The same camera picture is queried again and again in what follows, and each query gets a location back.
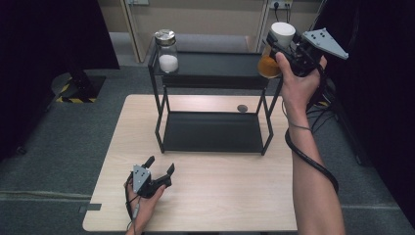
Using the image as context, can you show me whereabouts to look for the stand base with hazard tape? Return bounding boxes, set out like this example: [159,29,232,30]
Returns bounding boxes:
[306,77,331,109]
[51,71,107,104]

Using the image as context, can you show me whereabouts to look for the white wall power outlet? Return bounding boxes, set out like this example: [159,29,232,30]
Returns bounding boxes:
[268,0,294,10]

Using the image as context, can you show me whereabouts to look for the black cables from outlet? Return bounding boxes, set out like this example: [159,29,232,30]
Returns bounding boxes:
[273,3,293,24]

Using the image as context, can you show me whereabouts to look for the black metal shelf rack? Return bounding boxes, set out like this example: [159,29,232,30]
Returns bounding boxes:
[147,39,290,157]

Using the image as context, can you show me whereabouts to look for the right hand-held gripper cable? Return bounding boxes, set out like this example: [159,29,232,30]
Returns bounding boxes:
[281,67,340,194]

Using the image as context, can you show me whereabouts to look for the orange jar with white lid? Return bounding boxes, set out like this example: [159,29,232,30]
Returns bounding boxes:
[256,22,297,79]

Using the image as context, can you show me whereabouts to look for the glass jar with silver lid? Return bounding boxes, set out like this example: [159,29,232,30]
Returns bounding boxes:
[154,28,180,73]

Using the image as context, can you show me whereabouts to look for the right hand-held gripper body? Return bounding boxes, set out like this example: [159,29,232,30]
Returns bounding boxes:
[280,27,349,77]

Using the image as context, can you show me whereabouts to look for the person's right hand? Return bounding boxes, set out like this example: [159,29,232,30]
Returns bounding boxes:
[275,52,328,114]

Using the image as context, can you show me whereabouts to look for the person's left hand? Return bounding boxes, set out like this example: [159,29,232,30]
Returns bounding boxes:
[123,182,166,231]

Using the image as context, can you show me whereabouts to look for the black curtain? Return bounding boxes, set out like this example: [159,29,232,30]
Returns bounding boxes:
[306,0,415,226]
[0,0,120,163]

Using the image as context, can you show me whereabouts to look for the hand-held gripper cable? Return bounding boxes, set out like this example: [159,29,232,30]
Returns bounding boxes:
[124,171,141,232]
[281,67,340,194]

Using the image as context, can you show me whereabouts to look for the left hand-held gripper cable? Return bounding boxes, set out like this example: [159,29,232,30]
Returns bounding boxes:
[124,171,141,232]

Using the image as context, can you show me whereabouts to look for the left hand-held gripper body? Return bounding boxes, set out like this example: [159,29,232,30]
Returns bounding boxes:
[131,164,161,199]

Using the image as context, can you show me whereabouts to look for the black cables on floor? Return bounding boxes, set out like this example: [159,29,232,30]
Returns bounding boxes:
[306,106,335,135]

